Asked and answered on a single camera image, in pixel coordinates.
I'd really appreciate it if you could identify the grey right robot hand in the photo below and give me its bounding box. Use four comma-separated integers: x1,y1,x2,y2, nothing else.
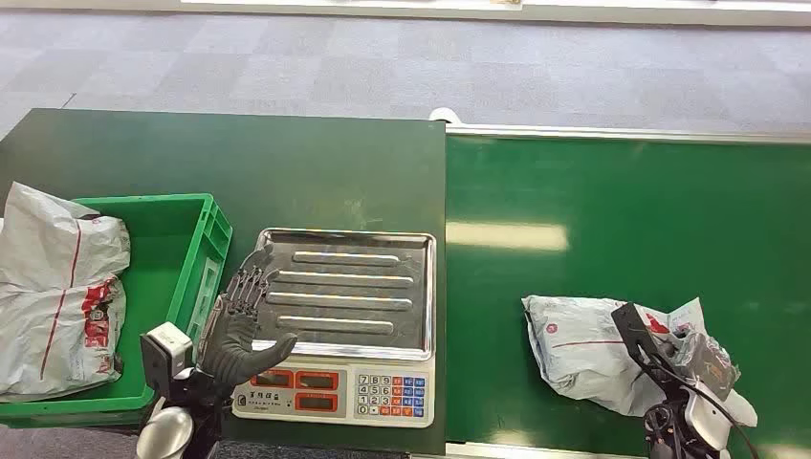
658,328,741,403

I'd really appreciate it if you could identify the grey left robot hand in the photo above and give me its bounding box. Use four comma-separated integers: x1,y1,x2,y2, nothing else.
196,243,300,399

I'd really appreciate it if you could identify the white red-print courier bag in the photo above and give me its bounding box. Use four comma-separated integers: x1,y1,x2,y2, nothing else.
521,294,759,427
0,182,132,404

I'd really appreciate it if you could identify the green conveyor belt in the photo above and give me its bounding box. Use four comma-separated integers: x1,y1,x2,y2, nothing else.
445,134,811,459

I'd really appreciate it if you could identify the clear label pocket on crate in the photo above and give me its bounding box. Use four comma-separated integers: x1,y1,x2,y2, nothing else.
188,256,224,344

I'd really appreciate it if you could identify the green plastic crate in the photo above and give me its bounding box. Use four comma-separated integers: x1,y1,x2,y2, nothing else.
0,192,233,430

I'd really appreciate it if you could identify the electronic scale with steel tray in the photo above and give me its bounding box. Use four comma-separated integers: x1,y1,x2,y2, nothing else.
230,227,438,430

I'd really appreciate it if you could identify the white baseboard strip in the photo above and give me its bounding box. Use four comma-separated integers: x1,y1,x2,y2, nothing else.
0,0,811,29

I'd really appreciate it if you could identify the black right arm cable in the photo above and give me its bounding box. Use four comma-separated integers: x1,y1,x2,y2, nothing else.
633,354,761,459

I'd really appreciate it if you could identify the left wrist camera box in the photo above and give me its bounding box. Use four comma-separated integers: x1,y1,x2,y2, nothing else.
140,321,194,395

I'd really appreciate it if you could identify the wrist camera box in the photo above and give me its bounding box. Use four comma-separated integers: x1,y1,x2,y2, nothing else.
140,321,194,395
610,301,677,383

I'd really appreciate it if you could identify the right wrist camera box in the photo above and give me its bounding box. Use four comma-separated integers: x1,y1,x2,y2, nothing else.
610,301,677,383

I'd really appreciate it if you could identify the silver conveyor side rail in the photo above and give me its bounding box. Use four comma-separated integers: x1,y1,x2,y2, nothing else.
445,123,811,146
411,441,648,459

